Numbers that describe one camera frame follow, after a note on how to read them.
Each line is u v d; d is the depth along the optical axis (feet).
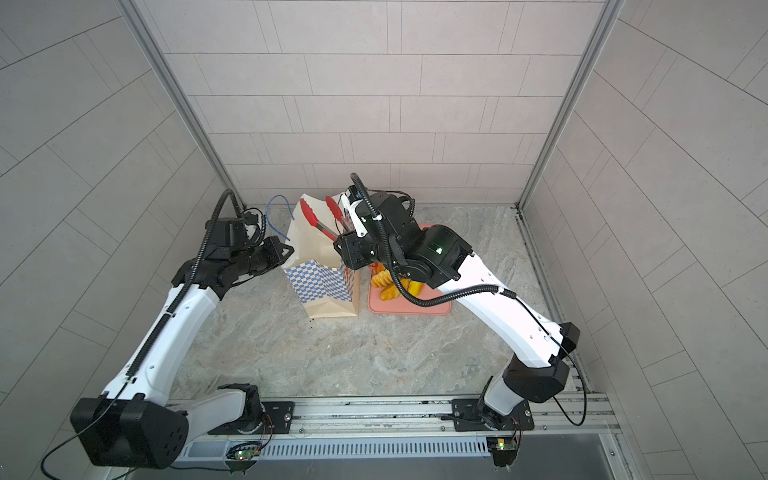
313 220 2.00
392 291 2.84
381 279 2.93
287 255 2.38
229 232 1.86
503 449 2.23
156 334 1.39
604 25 2.38
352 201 1.65
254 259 2.06
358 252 1.68
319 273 2.43
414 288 2.91
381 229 1.33
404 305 2.92
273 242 2.14
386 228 1.33
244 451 2.11
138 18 2.36
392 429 2.32
